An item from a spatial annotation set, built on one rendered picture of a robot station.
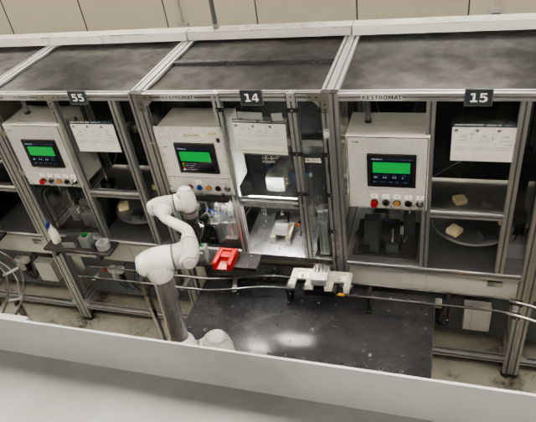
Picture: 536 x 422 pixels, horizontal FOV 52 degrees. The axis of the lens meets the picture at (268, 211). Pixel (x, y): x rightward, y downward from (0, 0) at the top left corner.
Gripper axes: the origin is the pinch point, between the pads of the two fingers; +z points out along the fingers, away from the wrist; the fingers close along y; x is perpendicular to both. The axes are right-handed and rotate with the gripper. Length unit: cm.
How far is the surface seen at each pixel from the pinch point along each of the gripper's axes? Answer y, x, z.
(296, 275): -63, 2, 19
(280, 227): -47, -24, 4
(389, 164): -117, -7, -58
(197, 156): -10, -7, -58
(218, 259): -12.3, 3.2, 11.4
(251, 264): -33.0, -0.3, 15.7
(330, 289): -85, 10, 20
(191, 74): -1, -41, -94
